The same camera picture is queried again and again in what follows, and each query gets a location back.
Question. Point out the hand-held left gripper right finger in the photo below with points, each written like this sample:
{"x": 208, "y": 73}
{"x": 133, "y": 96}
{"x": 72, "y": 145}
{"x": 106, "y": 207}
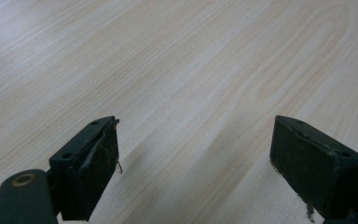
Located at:
{"x": 307, "y": 161}

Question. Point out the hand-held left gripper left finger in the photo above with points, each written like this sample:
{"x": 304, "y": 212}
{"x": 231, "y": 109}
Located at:
{"x": 88, "y": 168}

